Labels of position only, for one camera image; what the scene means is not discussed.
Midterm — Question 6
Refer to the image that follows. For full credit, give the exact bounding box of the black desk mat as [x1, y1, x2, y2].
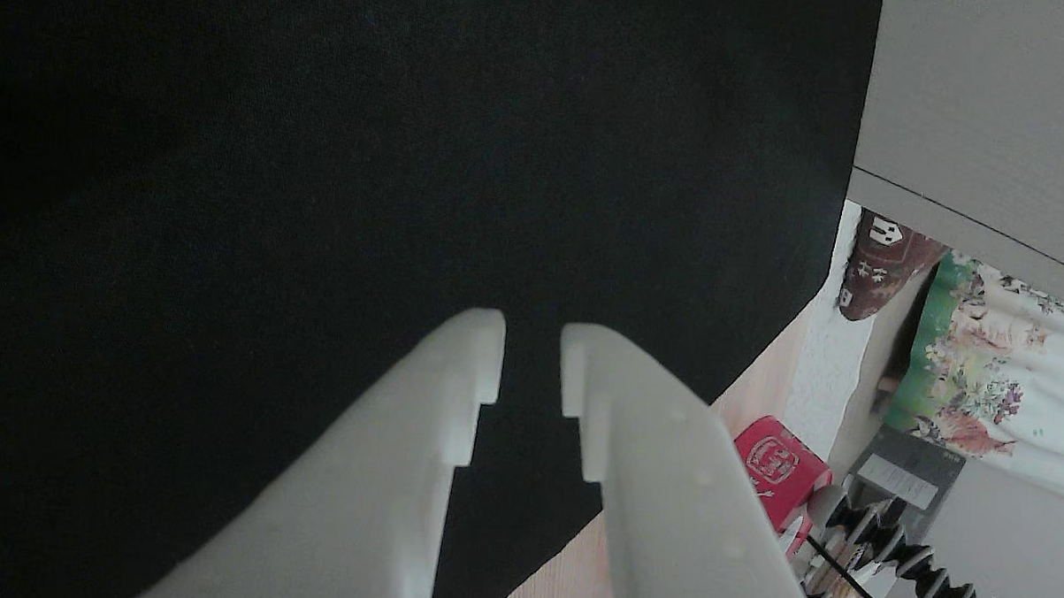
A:
[0, 0, 884, 598]

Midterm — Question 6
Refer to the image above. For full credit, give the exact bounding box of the black flexible tripod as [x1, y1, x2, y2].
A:
[805, 486, 1057, 598]

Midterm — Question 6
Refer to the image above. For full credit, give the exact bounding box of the maroon patterned cushion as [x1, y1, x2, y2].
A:
[837, 208, 950, 325]

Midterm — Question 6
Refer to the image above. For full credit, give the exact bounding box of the red box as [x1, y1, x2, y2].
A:
[730, 415, 836, 536]

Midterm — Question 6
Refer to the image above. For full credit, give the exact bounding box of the floral cloth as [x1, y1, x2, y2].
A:
[879, 249, 1064, 509]

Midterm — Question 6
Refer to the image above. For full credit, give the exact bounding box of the dark grey flat box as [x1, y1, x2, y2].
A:
[842, 425, 968, 545]

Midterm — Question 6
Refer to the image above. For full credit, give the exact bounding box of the white cabinet side panel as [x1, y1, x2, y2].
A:
[844, 0, 1064, 317]

